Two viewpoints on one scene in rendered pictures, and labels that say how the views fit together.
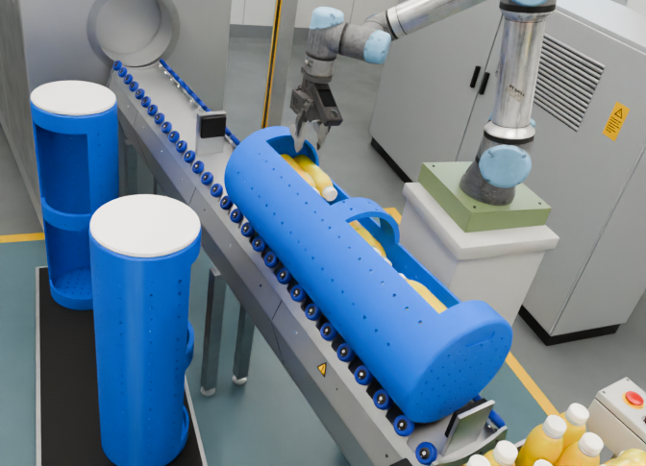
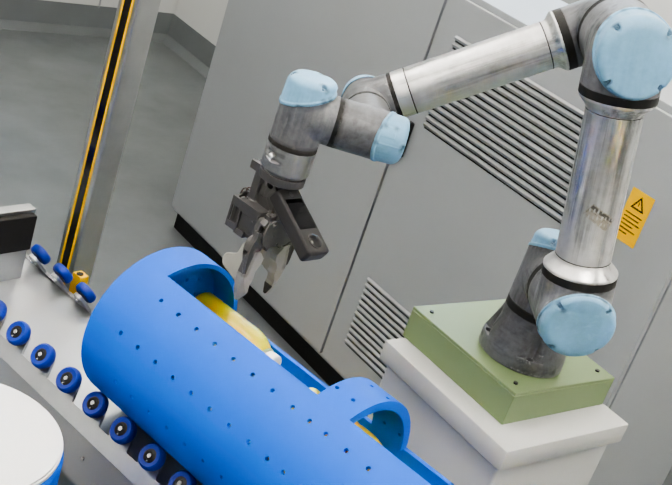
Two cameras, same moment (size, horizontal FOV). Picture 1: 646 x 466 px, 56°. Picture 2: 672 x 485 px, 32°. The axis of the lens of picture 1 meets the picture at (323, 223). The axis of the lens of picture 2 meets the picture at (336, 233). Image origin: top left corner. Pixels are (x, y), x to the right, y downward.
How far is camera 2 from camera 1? 51 cm
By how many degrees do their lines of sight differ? 18
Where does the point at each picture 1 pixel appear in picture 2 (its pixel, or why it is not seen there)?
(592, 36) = not seen: hidden behind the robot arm
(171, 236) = (21, 457)
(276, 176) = (204, 341)
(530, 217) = (586, 394)
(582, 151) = not seen: hidden behind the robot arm
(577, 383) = not seen: outside the picture
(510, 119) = (590, 255)
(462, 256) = (506, 464)
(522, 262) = (576, 466)
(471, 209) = (513, 388)
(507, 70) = (589, 184)
